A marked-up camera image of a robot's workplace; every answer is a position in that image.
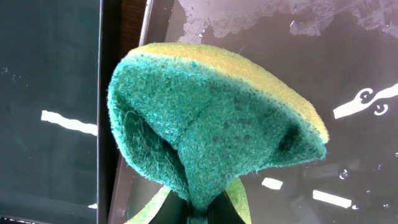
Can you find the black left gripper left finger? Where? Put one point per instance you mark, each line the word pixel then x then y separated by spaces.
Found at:
pixel 174 210

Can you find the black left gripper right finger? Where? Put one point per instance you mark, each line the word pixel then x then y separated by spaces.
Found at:
pixel 221 211

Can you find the green and yellow sponge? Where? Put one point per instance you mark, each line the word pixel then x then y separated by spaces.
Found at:
pixel 195 118

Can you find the black water tray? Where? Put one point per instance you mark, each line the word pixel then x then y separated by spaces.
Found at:
pixel 50 98

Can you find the dark grey serving tray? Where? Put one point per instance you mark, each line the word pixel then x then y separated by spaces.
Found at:
pixel 339 55

